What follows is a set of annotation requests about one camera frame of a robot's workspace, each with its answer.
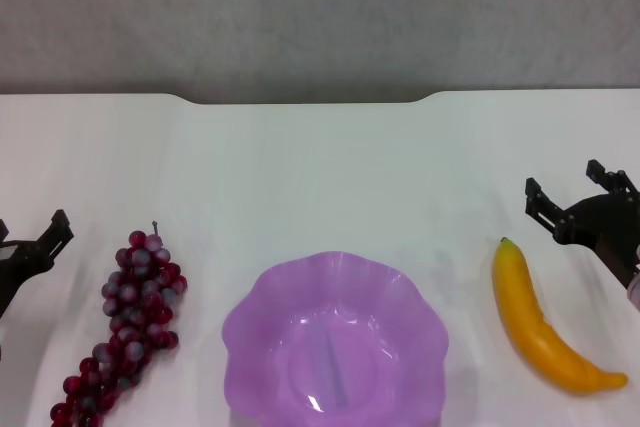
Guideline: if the yellow banana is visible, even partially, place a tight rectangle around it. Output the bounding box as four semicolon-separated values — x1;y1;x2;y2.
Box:
491;236;629;395

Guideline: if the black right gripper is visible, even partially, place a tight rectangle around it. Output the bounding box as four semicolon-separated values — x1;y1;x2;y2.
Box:
524;159;640;291

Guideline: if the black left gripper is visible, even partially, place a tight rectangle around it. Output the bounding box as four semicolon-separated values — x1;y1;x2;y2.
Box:
0;208;75;321

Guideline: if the dark red grape bunch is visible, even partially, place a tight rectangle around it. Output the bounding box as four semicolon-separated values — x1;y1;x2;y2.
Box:
49;220;189;427

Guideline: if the purple wavy plastic plate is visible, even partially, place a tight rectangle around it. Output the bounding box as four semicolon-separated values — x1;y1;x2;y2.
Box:
221;250;450;427

